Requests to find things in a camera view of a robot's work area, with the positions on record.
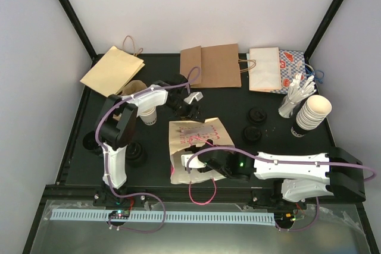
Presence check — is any white perforated front rail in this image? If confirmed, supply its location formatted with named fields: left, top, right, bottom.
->
left=50, top=209, right=275, bottom=226

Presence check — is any white paper coffee cup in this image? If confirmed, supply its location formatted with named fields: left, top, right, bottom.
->
left=140, top=107, right=157, bottom=126

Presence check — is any black cup lid stack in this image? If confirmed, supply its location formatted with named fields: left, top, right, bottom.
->
left=247, top=107, right=267, bottom=125

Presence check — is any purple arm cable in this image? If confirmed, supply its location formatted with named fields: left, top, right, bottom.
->
left=95, top=66, right=203, bottom=234
left=186, top=147, right=377, bottom=231

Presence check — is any stack of paper cups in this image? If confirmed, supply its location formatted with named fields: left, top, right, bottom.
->
left=291, top=95, right=332, bottom=138

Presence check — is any tan paper bag with handles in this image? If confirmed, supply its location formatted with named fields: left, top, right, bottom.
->
left=80, top=35, right=145, bottom=97

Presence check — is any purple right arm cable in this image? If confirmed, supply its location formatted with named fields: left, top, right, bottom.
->
left=186, top=147, right=377, bottom=231

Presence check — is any white plastic cutlery bunch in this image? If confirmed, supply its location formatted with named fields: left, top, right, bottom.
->
left=278, top=73, right=316, bottom=118

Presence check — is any stack of black lids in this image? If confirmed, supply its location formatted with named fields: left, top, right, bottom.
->
left=126, top=142, right=147, bottom=167

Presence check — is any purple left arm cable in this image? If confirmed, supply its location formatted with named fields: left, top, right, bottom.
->
left=95, top=66, right=203, bottom=234

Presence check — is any brown pulp cup carrier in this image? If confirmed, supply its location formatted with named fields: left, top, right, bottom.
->
left=121, top=80, right=147, bottom=96

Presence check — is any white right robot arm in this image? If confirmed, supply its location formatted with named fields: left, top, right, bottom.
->
left=181, top=144, right=366, bottom=208

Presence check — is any single black cup lid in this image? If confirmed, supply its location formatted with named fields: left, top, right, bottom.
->
left=242, top=126, right=262, bottom=145

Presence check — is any white paper bag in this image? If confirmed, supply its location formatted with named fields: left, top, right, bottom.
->
left=238, top=47, right=282, bottom=92

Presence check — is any red blue patterned bag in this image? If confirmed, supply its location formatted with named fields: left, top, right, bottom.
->
left=272, top=49, right=324, bottom=94

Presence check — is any cake print paper bag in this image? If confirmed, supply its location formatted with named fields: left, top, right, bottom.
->
left=168, top=118, right=234, bottom=196

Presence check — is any brown kraft paper bag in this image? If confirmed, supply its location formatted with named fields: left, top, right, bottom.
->
left=180, top=43, right=242, bottom=88

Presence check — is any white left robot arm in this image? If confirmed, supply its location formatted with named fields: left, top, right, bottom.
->
left=95, top=75, right=205, bottom=206

